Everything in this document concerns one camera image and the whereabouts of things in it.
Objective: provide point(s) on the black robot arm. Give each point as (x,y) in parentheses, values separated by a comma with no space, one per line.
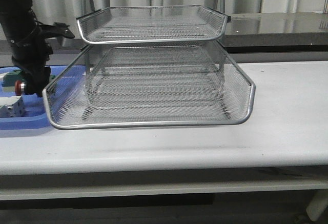
(15,13)

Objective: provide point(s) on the wire holder on counter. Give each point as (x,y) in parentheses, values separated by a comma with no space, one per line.
(325,7)

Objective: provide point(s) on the grey stone counter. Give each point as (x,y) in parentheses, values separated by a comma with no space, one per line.
(276,37)

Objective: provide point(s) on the mesh tray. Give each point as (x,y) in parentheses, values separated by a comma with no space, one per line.
(143,86)
(153,24)

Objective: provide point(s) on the white table leg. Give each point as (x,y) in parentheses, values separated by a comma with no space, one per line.
(317,205)

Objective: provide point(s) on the red emergency stop button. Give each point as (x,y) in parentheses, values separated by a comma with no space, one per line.
(21,88)

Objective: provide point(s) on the white circuit breaker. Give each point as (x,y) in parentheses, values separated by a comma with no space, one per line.
(12,106)

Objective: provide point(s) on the green terminal block module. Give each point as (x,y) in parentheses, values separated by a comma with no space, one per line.
(10,78)

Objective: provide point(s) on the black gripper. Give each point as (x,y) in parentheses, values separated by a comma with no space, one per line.
(31,52)

